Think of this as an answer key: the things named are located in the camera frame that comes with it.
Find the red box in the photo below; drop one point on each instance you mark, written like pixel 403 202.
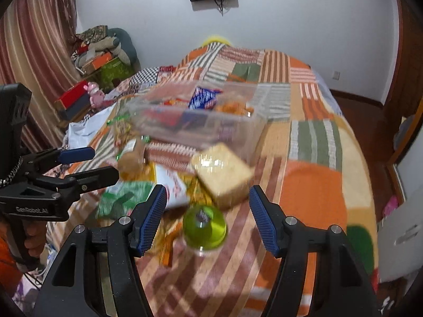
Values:
pixel 71 95

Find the patchwork blanket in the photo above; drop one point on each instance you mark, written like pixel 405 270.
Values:
pixel 314 178

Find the checkered cloth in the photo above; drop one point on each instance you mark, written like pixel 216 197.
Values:
pixel 148 75

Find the orange striped snack packet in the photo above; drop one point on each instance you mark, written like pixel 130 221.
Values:
pixel 170 244

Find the striped curtain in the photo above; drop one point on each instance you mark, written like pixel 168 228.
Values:
pixel 36 49

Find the clear plastic container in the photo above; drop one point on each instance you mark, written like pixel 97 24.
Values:
pixel 198 128

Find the green jelly cup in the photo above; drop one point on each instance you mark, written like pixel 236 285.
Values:
pixel 205 228

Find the pink plush toy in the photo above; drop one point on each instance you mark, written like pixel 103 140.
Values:
pixel 95 95

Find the green snack packet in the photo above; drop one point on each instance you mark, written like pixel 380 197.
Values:
pixel 124 198

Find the white cloth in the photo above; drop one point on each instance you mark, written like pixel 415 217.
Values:
pixel 87 128

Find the brown round snack packet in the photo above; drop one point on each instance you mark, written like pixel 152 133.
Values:
pixel 132 163

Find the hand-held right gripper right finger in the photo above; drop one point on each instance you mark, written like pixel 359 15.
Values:
pixel 261 218

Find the green box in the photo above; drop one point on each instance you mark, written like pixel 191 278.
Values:
pixel 114 72

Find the person's left hand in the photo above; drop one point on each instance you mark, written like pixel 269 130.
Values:
pixel 35 239

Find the beige square snack packet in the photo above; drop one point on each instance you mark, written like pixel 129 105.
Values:
pixel 223 175

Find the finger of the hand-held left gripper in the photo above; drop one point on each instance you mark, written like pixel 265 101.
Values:
pixel 95 176
pixel 77 154

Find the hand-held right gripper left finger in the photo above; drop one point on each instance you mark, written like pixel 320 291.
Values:
pixel 153 218

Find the yellow pillow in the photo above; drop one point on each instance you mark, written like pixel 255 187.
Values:
pixel 216 39

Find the white snack packet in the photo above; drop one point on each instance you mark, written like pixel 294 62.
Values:
pixel 172 185

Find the wall socket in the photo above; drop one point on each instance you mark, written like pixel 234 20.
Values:
pixel 336 75

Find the blue snack packet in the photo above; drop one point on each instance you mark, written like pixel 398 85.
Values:
pixel 203 98

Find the orange box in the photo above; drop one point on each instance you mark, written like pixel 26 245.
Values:
pixel 96 62

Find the white cabinet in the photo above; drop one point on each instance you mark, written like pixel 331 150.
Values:
pixel 401 244

